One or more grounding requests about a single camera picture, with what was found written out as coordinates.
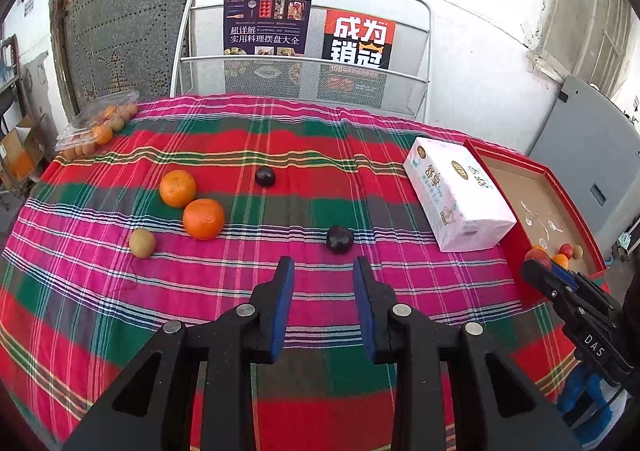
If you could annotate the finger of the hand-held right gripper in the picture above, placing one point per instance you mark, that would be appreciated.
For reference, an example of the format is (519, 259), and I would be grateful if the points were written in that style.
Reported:
(542, 278)
(567, 277)

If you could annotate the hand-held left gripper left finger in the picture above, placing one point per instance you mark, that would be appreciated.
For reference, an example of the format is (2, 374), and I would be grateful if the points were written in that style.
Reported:
(282, 301)

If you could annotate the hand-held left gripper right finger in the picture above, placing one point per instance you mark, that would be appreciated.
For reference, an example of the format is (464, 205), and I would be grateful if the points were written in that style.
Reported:
(365, 303)

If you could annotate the large orange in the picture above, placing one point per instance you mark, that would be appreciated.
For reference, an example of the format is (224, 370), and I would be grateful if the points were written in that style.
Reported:
(560, 261)

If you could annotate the red tomato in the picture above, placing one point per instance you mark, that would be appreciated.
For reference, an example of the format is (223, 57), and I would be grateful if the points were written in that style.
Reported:
(566, 249)
(540, 256)

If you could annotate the brown kiwi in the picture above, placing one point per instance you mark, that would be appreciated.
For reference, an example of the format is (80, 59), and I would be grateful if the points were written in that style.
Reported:
(142, 243)
(578, 251)

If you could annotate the dark plum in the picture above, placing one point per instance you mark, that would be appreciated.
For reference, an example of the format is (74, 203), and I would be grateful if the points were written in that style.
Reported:
(264, 176)
(340, 240)

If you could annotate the red cardboard box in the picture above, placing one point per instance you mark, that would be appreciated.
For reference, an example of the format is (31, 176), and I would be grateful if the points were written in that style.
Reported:
(525, 196)

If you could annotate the reddish orange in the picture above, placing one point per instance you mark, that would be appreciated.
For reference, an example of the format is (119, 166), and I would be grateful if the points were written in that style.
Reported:
(203, 219)

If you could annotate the person's right hand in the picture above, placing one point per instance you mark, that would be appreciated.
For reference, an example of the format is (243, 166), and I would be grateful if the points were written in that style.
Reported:
(587, 396)

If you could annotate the white tissue pack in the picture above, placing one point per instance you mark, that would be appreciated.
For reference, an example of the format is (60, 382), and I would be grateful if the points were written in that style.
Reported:
(460, 201)

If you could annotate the grey panel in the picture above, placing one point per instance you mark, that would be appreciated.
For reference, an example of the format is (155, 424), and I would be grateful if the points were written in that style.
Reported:
(585, 141)

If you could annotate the plaid tablecloth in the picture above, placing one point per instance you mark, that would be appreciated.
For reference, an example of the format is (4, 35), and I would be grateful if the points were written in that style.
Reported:
(250, 141)

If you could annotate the small tangerine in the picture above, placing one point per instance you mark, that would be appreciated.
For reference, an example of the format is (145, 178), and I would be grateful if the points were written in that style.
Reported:
(102, 134)

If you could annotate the heap of small brown kiwis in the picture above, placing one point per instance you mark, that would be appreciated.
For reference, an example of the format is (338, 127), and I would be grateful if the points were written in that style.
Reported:
(80, 148)

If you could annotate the red and black book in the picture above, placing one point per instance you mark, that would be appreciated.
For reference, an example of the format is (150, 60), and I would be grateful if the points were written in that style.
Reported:
(357, 41)

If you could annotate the clear plastic clamshell container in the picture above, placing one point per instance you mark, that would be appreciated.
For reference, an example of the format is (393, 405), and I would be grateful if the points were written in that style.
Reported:
(85, 121)

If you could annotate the barred window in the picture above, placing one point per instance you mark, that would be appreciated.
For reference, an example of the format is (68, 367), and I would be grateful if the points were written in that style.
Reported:
(590, 6)

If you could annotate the dark cookbook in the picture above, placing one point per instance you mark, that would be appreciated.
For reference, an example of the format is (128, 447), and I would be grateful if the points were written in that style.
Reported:
(265, 26)

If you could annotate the metal mesh rack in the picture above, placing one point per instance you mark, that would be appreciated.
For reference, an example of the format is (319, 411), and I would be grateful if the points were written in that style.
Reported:
(205, 31)

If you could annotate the cardboard boxes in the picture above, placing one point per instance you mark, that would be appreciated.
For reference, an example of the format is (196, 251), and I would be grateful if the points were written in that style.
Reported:
(22, 156)

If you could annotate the studded metal door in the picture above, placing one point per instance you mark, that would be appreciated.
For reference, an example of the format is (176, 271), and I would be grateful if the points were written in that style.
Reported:
(125, 6)

